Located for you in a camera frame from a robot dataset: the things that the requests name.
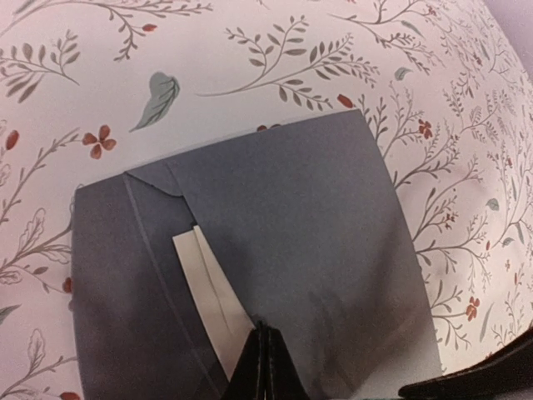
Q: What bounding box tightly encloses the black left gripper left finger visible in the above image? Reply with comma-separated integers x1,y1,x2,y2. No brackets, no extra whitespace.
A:
224,322,267,400

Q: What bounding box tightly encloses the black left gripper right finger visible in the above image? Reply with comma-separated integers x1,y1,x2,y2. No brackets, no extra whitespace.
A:
265,326,310,400

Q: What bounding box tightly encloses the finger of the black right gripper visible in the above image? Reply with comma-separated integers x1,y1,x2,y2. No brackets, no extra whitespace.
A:
398,329,532,399

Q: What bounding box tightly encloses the grey-blue envelope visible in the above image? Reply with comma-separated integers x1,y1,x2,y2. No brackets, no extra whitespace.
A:
72,111,441,399

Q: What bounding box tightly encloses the beige lined letter paper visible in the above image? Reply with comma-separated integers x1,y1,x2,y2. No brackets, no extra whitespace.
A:
172,225,254,378

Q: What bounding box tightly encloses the floral patterned table mat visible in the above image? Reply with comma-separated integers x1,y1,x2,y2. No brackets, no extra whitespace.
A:
1,1,532,399

